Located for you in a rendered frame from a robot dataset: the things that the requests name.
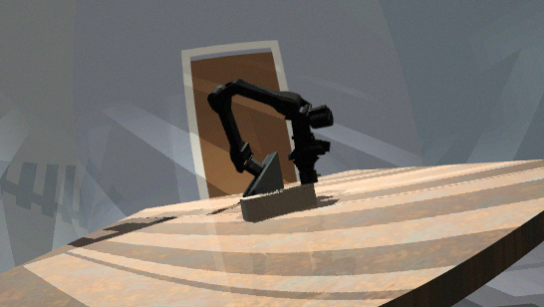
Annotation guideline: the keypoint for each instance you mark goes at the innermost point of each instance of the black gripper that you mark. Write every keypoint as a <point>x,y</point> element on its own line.
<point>305,154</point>

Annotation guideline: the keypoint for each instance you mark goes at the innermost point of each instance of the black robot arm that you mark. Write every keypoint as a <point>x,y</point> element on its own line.
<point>286,103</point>

